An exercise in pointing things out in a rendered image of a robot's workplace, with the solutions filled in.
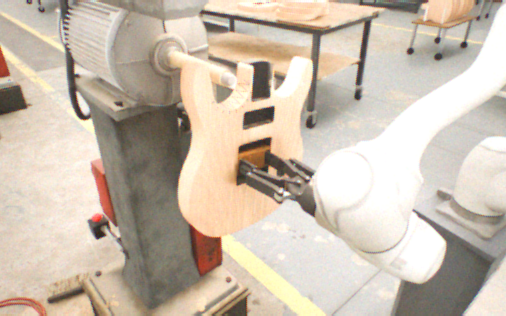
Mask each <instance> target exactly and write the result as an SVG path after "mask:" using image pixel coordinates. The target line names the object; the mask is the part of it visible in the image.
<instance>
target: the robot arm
mask: <svg viewBox="0 0 506 316"><path fill-rule="evenodd" d="M505 84H506V0H504V1H503V2H502V4H501V6H500V8H499V10H498V12H497V13H496V15H495V19H494V22H493V24H492V27H491V28H490V33H489V34H488V37H487V39H486V40H485V43H484V46H483V48H482V50H481V51H480V53H479V56H478V58H477V59H476V61H474V63H473V65H472V66H471V67H470V68H469V69H468V70H467V71H466V72H464V73H463V74H462V75H460V76H458V77H456V78H454V79H453V80H452V81H450V82H449V83H446V84H445V85H443V86H441V88H437V89H436V90H435V91H433V92H432V93H429V94H428V95H426V96H425V97H424V98H422V99H419V101H417V102H416V103H414V104H412V105H411V106H410V107H409V108H408V109H407V110H405V111H404V112H403V113H402V114H401V115H399V116H398V118H397V119H396V120H395V121H393V122H392V124H391V125H390V126H389V127H388V128H387V130H386V131H385V132H383V133H382V134H381V136H380V137H377V138H376V139H374V140H372V141H368V142H359V143H358V144H357V145H356V146H355V147H354V148H344V149H341V150H338V151H337V152H335V153H332V154H330V155H329V156H328V157H327V158H326V159H324V160H323V161H322V163H321V164H320V166H319V167H318V169H317V170H313V169H311V168H310V167H309V166H307V165H306V164H303V163H302V162H300V161H299V160H297V159H294V158H292V157H291V158H289V159H282V158H280V157H278V156H277V155H275V154H274V153H271V152H269V151H266V153H265V161H264V163H265V164H268V165H269V166H271V167H272V168H274V169H275V170H280V167H281V170H280V171H282V172H284V173H285V174H286V175H288V177H289V178H288V177H285V176H283V178H281V177H278V176H276V175H271V174H268V173H266V172H262V171H260V170H257V166H256V165H254V164H251V163H250V162H248V161H246V160H245V159H240V161H239V172H240V173H242V174H243V175H246V185H247V186H250V187H252V188H254V189H255V190H256V191H258V192H261V193H263V194H265V195H266V196H267V197H271V198H272V199H273V200H274V201H275V202H276V203H277V204H283V200H285V199H290V200H291V201H294V202H297V203H299V206H300V207H301V208H302V210H303V211H304V212H305V213H307V214H310V216H312V217H314V218H315V219H316V223H317V224H318V225H320V226H321V227H323V228H324V229H326V230H328V231H330V232H331V233H332V234H333V235H334V236H337V237H338V238H340V239H342V240H343V241H344V242H345V243H346V244H347V245H348V247H349V248H350V249H351V250H352V251H353V252H355V253H356V254H357V255H359V257H362V258H364V259H365V260H366V261H367V262H369V263H371V264H373V265H374V266H376V267H377V268H380V269H381V270H383V271H385V272H387V274H391V275H392V276H395V277H397V278H399V279H404V280H407V281H410V282H413V283H417V284H423V283H424V282H425V281H427V280H428V279H430V278H431V277H432V276H433V275H434V274H435V273H436V272H437V270H438V269H439V268H440V267H441V262H442V261H443V258H444V255H445V252H446V241H444V240H443V238H442V237H441V235H439V234H438V233H437V232H436V230H434V229H433V228H432V227H431V226H430V224H427V223H426V222H425V221H424V220H422V219H419V218H418V216H417V214H415V213H414V212H413V211H412V210H413V208H414V203H415V200H416V197H417V196H418V193H419V189H420V186H421V185H422V183H423V181H424V180H423V177H422V175H421V174H420V171H419V160H420V158H421V156H422V154H423V153H424V151H425V148H426V147H427V145H428V144H429V143H430V141H431V139H432V138H433V137H435V136H436V134H437V133H438V132H440V131H441V130H442V129H443V128H444V127H446V126H448V125H450V124H451V123H452V122H453V121H456V120H457V119H459V118H460V117H462V116H463V115H466V114H467V113H468V112H469V111H471V110H473V109H475V108H476V107H478V106H479V105H480V104H483V103H484V102H485V101H487V100H488V99H490V98H491V97H492V96H494V95H495V94H496V93H497V92H498V91H499V90H500V88H502V87H503V86H504V85H505ZM294 164H295V166H294ZM285 182H286V185H285ZM284 187H285V188H284ZM437 194H438V195H439V196H440V197H442V198H443V199H444V200H445V201H446V202H445V203H441V204H438V205H436V207H435V211H436V213H440V214H442V215H444V216H446V217H447V218H449V219H452V220H453V221H455V222H456V223H457V224H460V225H462V226H463V227H465V228H466V229H468V230H471V231H472V232H473V233H474V234H476V235H478V236H479V237H480V238H481V239H483V240H484V241H490V239H491V237H492V235H494V234H495V233H496V232H497V231H498V230H500V229H501V228H503V227H504V226H505V225H506V137H488V138H486V139H484V141H482V142H481V143H479V144H478V145H477V146H476V147H475V148H473V150H472V151H471V152H470V153H468V156H467V157H466V159H465V160H464V162H463V165H462V167H461V169H460V171H459V174H458V176H457V181H456V185H455V189H454V191H451V190H448V189H446V188H443V187H440V188H439V190H438V191H437Z"/></svg>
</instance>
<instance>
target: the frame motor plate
mask: <svg viewBox="0 0 506 316"><path fill-rule="evenodd" d="M97 77H99V76H97V75H96V74H95V73H93V72H90V71H87V72H80V73H75V78H76V91H77V92H78V93H81V95H83V96H84V97H85V98H86V99H88V100H90V101H91V102H92V103H93V104H95V105H97V107H98V108H100V109H101V110H103V111H104V112H105V113H107V114H108V115H110V116H111V117H112V118H113V119H114V120H115V121H123V120H125V119H129V118H131V117H134V116H137V115H142V114H145V113H148V112H151V111H153V110H159V109H162V108H165V107H168V106H170V105H173V104H179V103H181V102H183V100H182V99H180V100H179V101H178V102H176V103H173V104H168V105H164V106H152V105H147V104H145V105H141V106H139V107H135V108H132V107H131V106H130V105H129V104H126V103H124V102H123V101H122V100H120V99H118V98H117V97H115V96H114V95H113V94H112V93H109V92H108V91H106V90H105V89H103V88H101V87H100V86H98V85H97V84H96V83H95V82H93V79H95V78H97Z"/></svg>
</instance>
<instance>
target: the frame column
mask: <svg viewBox="0 0 506 316"><path fill-rule="evenodd" d="M81 97H82V98H83V99H84V100H85V102H86V104H87V105H88V107H89V110H90V114H91V117H92V124H93V127H94V131H95V134H96V138H97V145H98V148H99V152H100V155H101V159H102V162H103V169H104V172H105V175H106V180H107V183H108V190H109V193H110V197H111V200H112V203H113V210H114V214H115V217H116V220H117V225H118V228H119V235H120V238H121V241H122V244H123V245H124V247H125V248H126V249H127V250H128V253H129V257H130V259H128V258H127V257H125V265H124V268H123V270H122V272H121V274H122V275H123V277H124V278H125V280H126V281H127V282H128V284H129V285H130V287H131V288H132V289H133V290H134V291H135V292H136V295H138V297H139V298H140V299H141V301H142V302H143V304H144V305H145V306H146V308H147V309H149V310H152V309H154V308H156V307H157V306H160V305H161V304H163V302H165V301H168V300H169V299H170V298H172V297H173V296H175V295H177V294H179V292H181V291H182V290H185V289H186V288H187V287H189V286H190V285H193V284H194V283H195V282H196V281H198V280H200V279H202V278H203V276H204V275H203V276H201V277H200V274H199V272H198V269H197V267H196V264H195V258H194V255H193V247H192V240H191V232H190V223H189V222H188V221H187V220H186V219H184V215H183V214H182V213H181V210H180V208H179V198H178V188H179V177H180V174H181V171H182V169H183V166H184V165H183V158H182V150H181V142H180V136H179V121H178V113H177V106H178V104H173V105H170V106H168V107H165V108H162V109H159V110H153V111H151V112H148V113H145V114H142V115H137V116H134V117H131V118H129V119H125V120H123V121H115V120H114V119H113V118H112V117H111V116H110V115H108V114H107V113H105V112H104V111H103V110H101V109H100V108H98V107H97V105H95V104H93V103H92V102H91V101H90V100H88V99H86V98H85V97H84V96H83V95H81Z"/></svg>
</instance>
